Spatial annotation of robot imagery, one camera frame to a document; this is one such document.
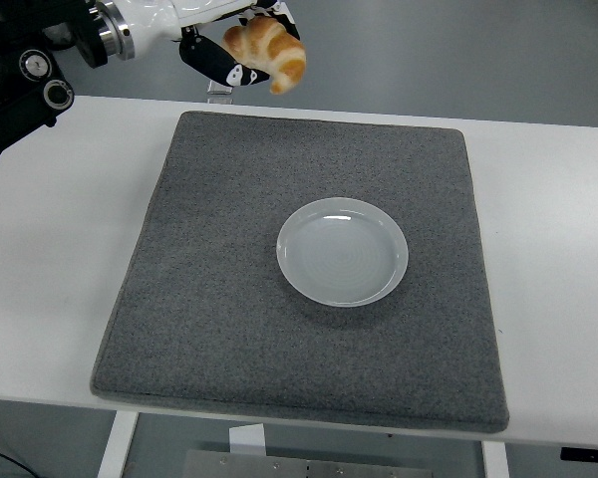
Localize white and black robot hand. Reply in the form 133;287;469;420
113;0;301;88

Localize golden croissant bread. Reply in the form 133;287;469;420
220;16;308;96

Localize round pale grey plate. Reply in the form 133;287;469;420
275;196;410;308

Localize grey metal plate with screws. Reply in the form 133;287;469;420
183;449;433;478

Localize small silver floor box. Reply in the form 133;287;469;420
206;78;236;106

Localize grey square felt mat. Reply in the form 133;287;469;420
89;110;510;435

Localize white table leg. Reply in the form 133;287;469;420
480;440;510;478
97;411;140;478

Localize black table control panel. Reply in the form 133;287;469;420
560;446;598;462

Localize thin black floor cable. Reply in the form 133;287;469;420
0;440;27;473

